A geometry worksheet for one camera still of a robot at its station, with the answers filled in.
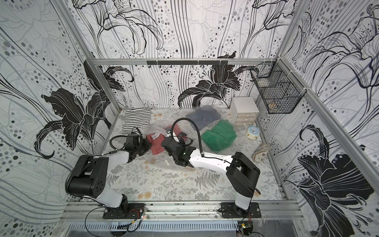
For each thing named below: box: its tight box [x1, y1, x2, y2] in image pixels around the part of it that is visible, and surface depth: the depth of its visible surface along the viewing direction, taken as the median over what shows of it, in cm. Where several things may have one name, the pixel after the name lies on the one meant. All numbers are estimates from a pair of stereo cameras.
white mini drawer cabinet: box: [229, 96, 260, 126], surface depth 104 cm
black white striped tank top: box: [121, 108, 152, 135], surface depth 116 cm
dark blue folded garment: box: [185, 105, 222, 131], surface depth 116 cm
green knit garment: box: [201, 119, 237, 152], surface depth 100 cm
